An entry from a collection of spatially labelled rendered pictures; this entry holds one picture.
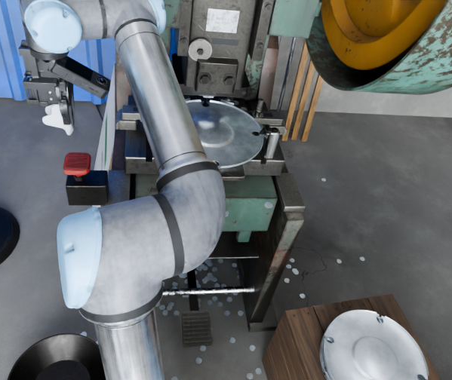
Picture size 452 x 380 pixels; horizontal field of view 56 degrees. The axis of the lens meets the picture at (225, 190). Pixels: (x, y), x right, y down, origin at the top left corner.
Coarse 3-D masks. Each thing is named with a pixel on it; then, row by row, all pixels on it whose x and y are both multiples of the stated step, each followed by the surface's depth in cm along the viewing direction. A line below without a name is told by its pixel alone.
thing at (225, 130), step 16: (192, 112) 118; (208, 112) 119; (224, 112) 120; (240, 112) 121; (208, 128) 112; (224, 128) 113; (240, 128) 115; (256, 128) 116; (208, 144) 108; (224, 144) 109; (240, 144) 110; (256, 144) 111; (224, 160) 105; (240, 160) 106
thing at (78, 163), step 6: (66, 156) 101; (72, 156) 102; (78, 156) 102; (84, 156) 102; (90, 156) 103; (66, 162) 100; (72, 162) 100; (78, 162) 100; (84, 162) 101; (90, 162) 101; (66, 168) 98; (72, 168) 99; (78, 168) 99; (84, 168) 99; (72, 174) 99; (78, 174) 99; (84, 174) 99
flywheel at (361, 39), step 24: (336, 0) 116; (360, 0) 107; (384, 0) 96; (408, 0) 87; (432, 0) 75; (336, 24) 113; (360, 24) 107; (384, 24) 96; (408, 24) 82; (336, 48) 113; (360, 48) 100; (384, 48) 90; (408, 48) 82
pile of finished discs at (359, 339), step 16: (336, 320) 122; (352, 320) 123; (368, 320) 124; (384, 320) 125; (336, 336) 119; (352, 336) 120; (368, 336) 120; (384, 336) 121; (400, 336) 122; (320, 352) 118; (336, 352) 115; (352, 352) 116; (368, 352) 116; (384, 352) 117; (400, 352) 118; (416, 352) 119; (336, 368) 112; (352, 368) 113; (368, 368) 113; (384, 368) 113; (400, 368) 115; (416, 368) 115
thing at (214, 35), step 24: (192, 0) 92; (216, 0) 92; (240, 0) 93; (192, 24) 95; (216, 24) 96; (240, 24) 97; (192, 48) 98; (216, 48) 100; (240, 48) 101; (192, 72) 104; (216, 72) 101; (240, 72) 106
